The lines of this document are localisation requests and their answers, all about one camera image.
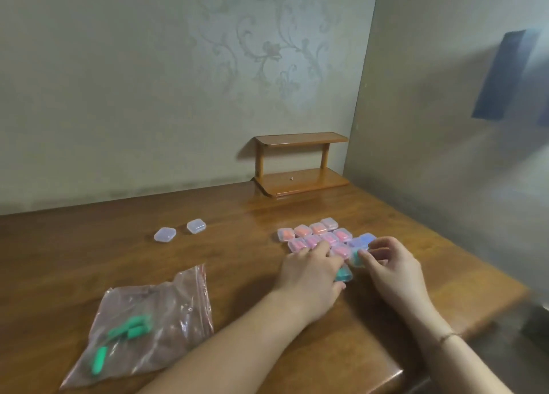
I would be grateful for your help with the person's left hand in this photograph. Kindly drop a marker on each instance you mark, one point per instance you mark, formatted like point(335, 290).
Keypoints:
point(306, 278)

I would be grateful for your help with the person's right hand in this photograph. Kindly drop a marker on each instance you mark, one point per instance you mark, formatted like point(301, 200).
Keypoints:
point(396, 278)

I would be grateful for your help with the person's left thumb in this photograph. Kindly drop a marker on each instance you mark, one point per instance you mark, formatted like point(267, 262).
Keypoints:
point(337, 288)

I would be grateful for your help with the person's right thumb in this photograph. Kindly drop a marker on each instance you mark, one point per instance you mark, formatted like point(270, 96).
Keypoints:
point(369, 259)

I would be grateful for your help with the teal earplug box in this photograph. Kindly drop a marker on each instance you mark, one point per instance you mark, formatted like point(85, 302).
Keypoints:
point(357, 258)
point(345, 273)

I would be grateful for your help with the person's left forearm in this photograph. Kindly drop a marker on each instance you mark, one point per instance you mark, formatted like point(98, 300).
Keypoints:
point(240, 346)

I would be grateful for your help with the person's right forearm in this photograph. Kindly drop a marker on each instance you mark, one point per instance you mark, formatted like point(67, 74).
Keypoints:
point(454, 346)

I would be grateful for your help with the cluster of filled clear cases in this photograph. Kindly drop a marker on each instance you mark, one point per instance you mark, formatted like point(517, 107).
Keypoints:
point(319, 235)

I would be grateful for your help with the small wooden two-tier shelf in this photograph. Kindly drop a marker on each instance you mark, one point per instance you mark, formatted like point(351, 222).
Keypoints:
point(300, 183)

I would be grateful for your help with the empty clear plastic box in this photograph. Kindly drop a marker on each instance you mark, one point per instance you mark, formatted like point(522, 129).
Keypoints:
point(196, 226)
point(165, 234)

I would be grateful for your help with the clear zip plastic bag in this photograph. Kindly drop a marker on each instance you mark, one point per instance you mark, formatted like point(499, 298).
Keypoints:
point(171, 312)

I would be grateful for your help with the green foam earplug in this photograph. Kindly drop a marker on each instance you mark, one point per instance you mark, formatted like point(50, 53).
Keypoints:
point(128, 332)
point(99, 360)
point(136, 321)

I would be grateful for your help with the dark blue wall panel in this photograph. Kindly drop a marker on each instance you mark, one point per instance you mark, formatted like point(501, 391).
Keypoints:
point(544, 108)
point(506, 74)

